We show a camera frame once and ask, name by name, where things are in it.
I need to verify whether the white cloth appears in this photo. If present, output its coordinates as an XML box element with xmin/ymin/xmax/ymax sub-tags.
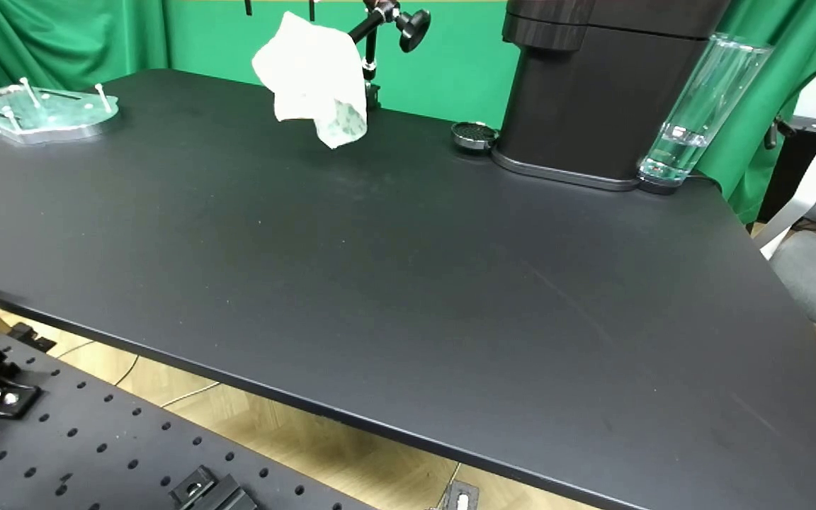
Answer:
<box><xmin>249</xmin><ymin>8</ymin><xmax>371</xmax><ymax>152</ymax></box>

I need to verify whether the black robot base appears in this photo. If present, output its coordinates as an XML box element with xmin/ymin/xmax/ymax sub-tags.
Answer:
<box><xmin>490</xmin><ymin>0</ymin><xmax>742</xmax><ymax>196</ymax></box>

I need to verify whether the black articulated stand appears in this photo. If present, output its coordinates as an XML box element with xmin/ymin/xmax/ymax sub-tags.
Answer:
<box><xmin>347</xmin><ymin>0</ymin><xmax>433</xmax><ymax>114</ymax></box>

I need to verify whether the black round lens cap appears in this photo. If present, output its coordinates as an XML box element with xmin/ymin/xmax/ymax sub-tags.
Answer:
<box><xmin>452</xmin><ymin>120</ymin><xmax>501</xmax><ymax>155</ymax></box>

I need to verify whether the green backdrop curtain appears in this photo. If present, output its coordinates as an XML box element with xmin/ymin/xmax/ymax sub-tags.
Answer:
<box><xmin>0</xmin><ymin>0</ymin><xmax>816</xmax><ymax>230</ymax></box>

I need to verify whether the tall clear glass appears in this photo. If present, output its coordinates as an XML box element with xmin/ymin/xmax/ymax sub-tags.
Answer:
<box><xmin>636</xmin><ymin>31</ymin><xmax>776</xmax><ymax>186</ymax></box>

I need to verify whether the black perforated breadboard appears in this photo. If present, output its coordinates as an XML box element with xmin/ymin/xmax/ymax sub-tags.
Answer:
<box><xmin>0</xmin><ymin>271</ymin><xmax>375</xmax><ymax>510</ymax></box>

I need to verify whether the small black mount block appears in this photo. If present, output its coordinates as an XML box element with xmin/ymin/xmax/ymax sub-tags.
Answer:
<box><xmin>167</xmin><ymin>466</ymin><xmax>269</xmax><ymax>510</ymax></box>

